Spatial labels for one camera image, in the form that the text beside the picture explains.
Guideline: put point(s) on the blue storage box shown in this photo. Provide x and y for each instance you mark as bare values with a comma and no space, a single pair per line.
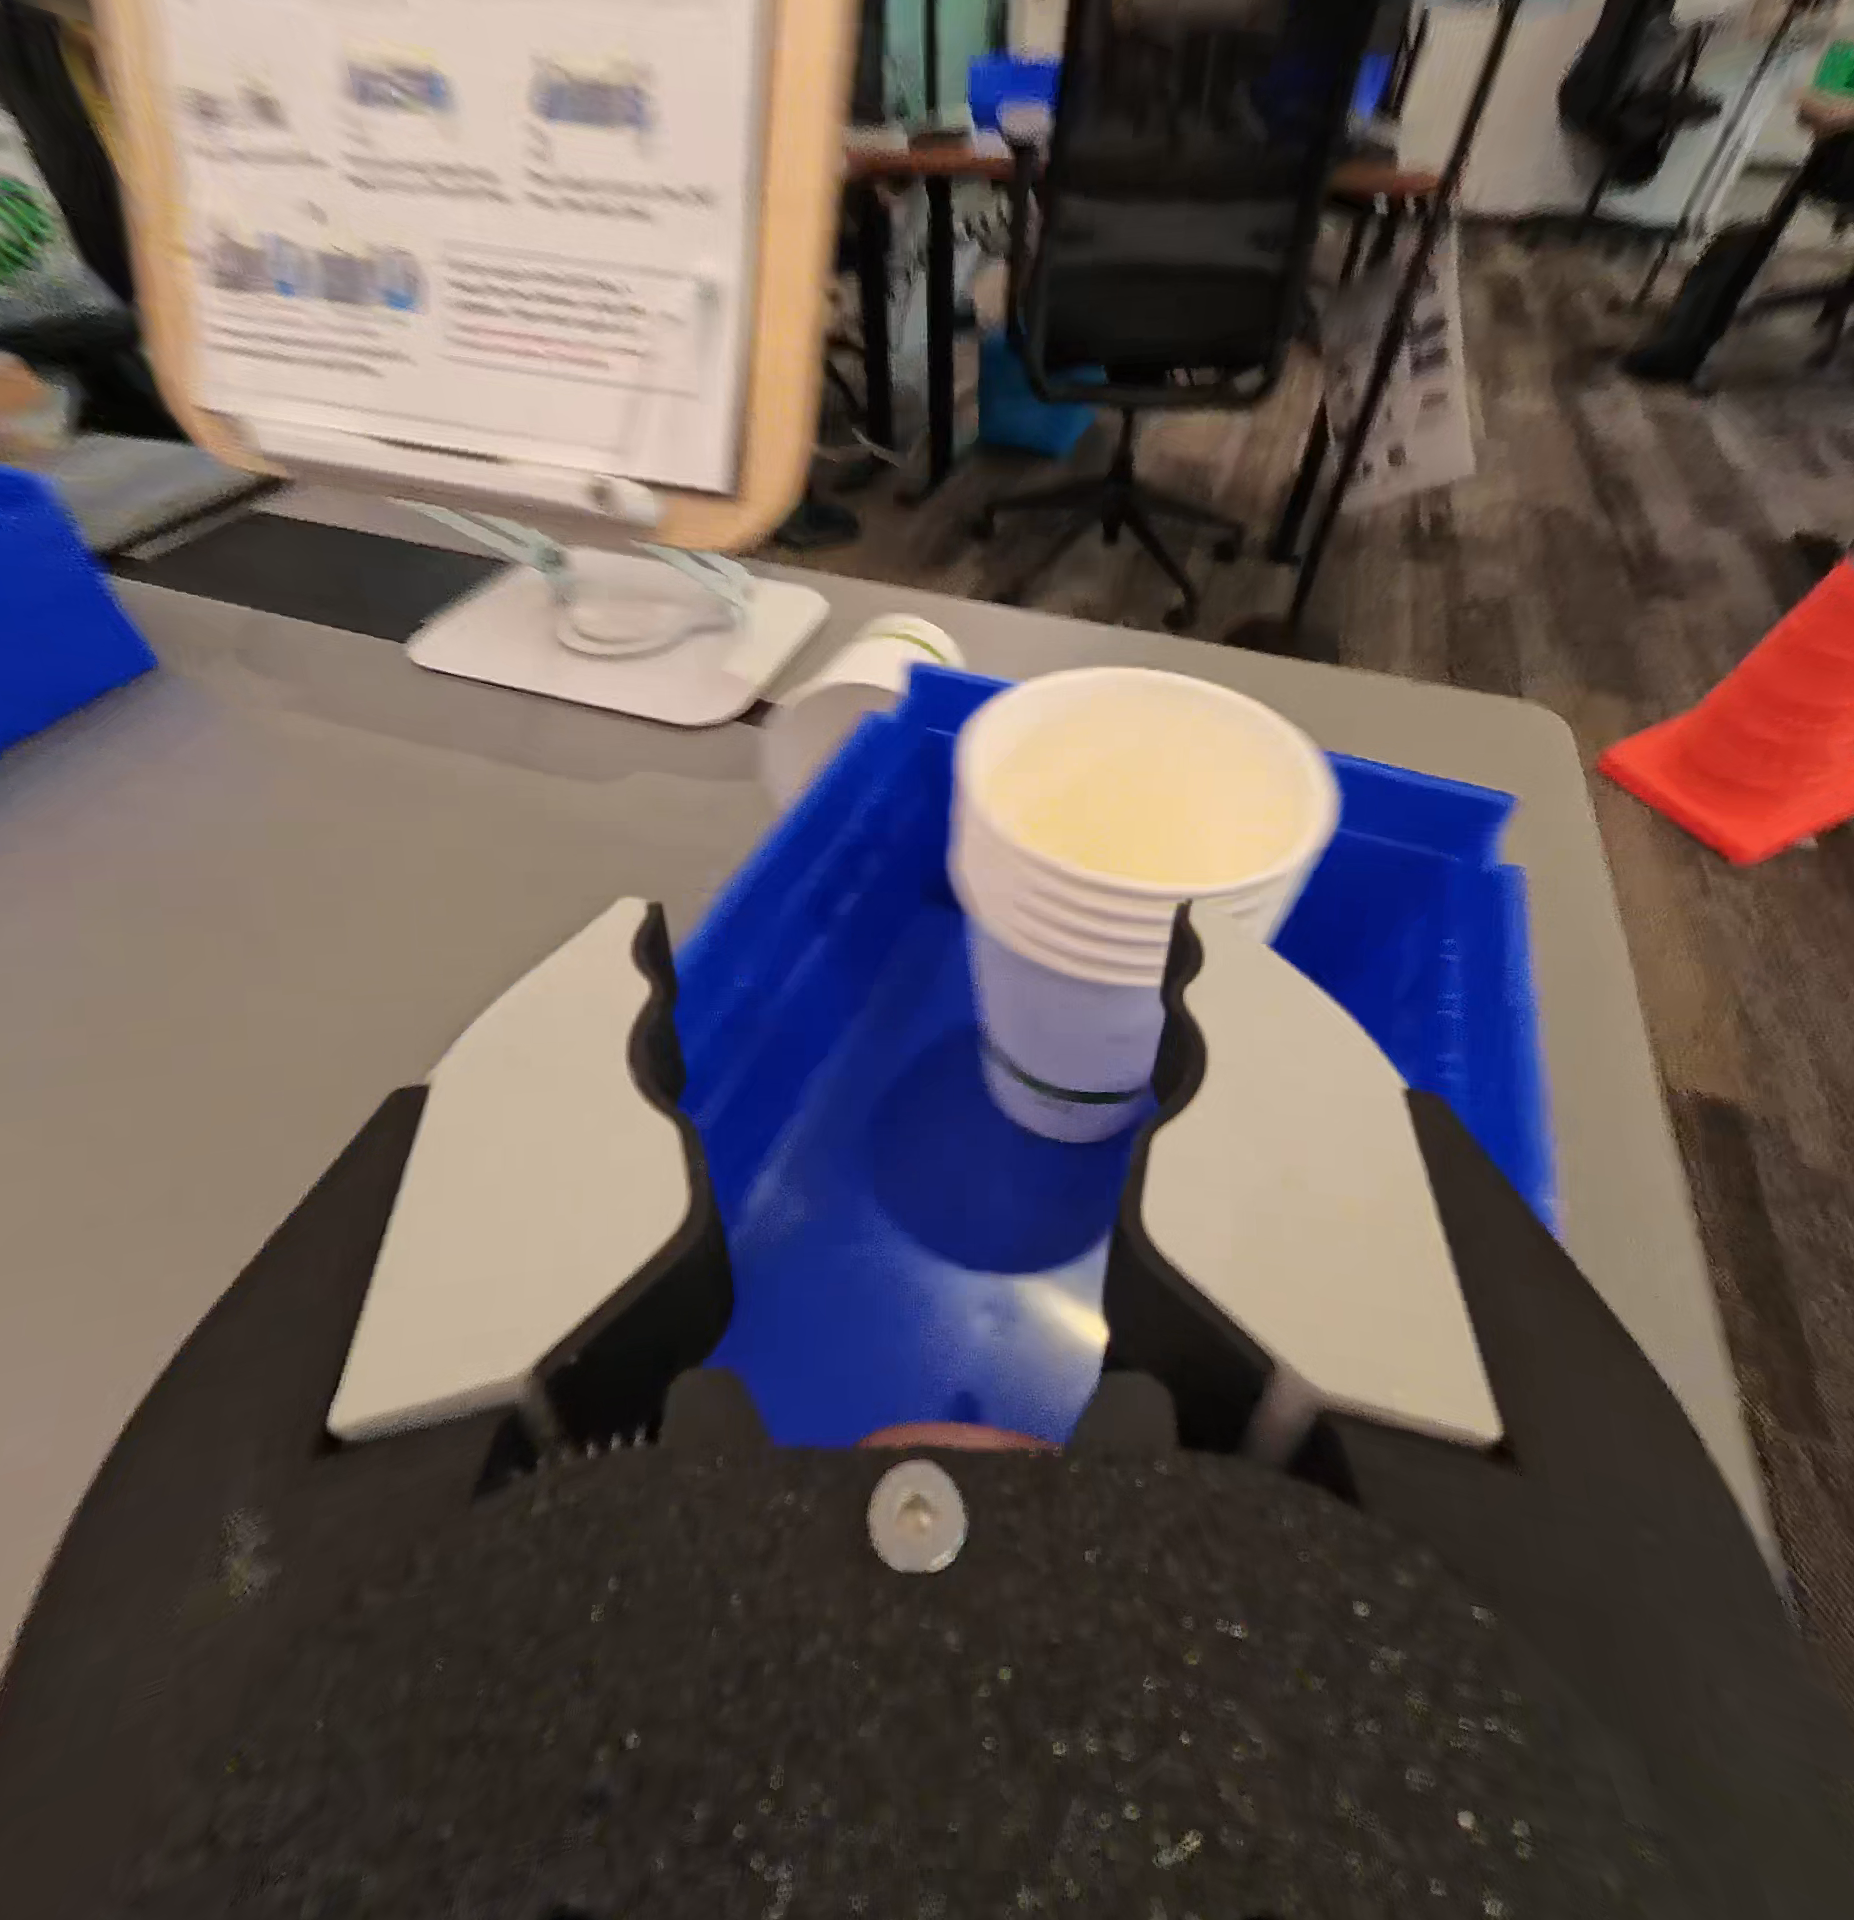
1033,407

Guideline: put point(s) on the blue plastic bin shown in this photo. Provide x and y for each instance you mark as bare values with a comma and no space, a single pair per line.
42,628
868,1199

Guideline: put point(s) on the wooden display board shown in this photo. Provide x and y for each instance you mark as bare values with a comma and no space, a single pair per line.
801,298

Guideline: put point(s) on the printed instruction sheet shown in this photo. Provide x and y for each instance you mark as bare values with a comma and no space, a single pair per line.
419,373

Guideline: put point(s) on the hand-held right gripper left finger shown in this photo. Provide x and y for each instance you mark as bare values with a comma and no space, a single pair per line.
522,1215

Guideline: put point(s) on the black stanchion pole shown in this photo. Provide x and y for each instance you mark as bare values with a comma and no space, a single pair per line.
1470,120

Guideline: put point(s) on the stack of white paper cups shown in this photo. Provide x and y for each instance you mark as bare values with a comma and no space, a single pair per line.
1137,780

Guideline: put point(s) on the orange traffic cone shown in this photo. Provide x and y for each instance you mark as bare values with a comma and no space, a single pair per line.
1754,750

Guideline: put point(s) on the printed floor sign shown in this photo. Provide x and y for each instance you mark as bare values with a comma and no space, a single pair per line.
1407,373

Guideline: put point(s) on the white paper cup green band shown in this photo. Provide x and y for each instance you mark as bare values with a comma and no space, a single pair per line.
852,676

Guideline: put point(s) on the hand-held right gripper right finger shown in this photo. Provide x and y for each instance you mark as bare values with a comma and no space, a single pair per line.
1301,1215

